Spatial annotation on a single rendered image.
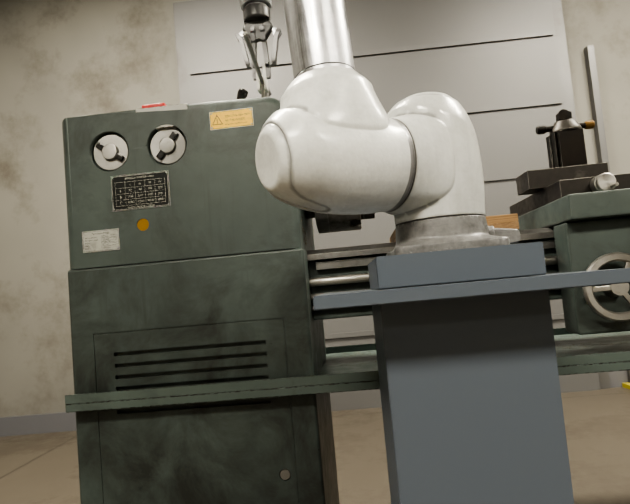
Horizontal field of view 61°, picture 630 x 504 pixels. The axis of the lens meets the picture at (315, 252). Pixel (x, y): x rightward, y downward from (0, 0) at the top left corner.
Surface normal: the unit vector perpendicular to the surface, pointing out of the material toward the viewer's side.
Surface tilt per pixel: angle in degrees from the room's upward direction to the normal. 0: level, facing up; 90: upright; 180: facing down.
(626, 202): 90
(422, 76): 90
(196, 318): 90
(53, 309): 90
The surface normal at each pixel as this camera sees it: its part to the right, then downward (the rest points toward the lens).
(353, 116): 0.41, -0.25
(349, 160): 0.43, 0.12
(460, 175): 0.29, -0.04
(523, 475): -0.05, -0.07
